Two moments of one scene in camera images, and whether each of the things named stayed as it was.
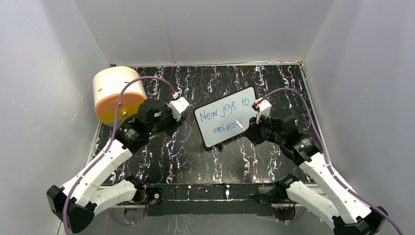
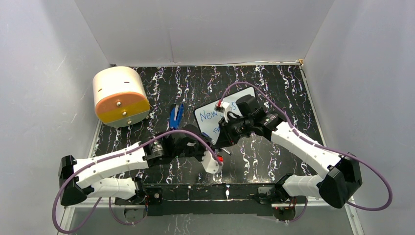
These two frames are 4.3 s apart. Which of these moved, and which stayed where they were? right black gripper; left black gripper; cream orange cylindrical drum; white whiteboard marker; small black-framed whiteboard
Moved: white whiteboard marker; left black gripper; right black gripper
Stayed: small black-framed whiteboard; cream orange cylindrical drum
